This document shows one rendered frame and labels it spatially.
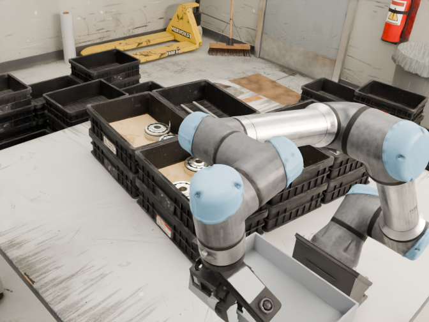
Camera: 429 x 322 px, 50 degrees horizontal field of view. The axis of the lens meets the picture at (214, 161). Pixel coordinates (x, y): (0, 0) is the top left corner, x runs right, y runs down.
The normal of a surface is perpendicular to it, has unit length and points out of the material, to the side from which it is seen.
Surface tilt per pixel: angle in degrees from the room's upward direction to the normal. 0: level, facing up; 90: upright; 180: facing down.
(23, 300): 0
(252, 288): 34
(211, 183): 14
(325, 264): 90
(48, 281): 0
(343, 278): 90
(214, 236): 102
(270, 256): 87
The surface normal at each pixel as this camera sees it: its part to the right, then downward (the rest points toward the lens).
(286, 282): 0.11, -0.85
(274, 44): -0.70, 0.34
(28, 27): 0.71, 0.43
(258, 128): 0.60, -0.35
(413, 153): 0.61, 0.33
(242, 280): 0.30, -0.41
